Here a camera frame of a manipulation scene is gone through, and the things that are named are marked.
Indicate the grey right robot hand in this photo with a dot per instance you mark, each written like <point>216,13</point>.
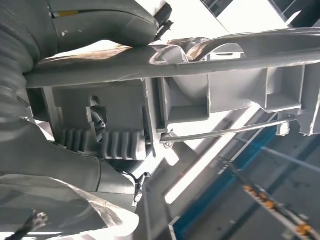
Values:
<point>50,172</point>

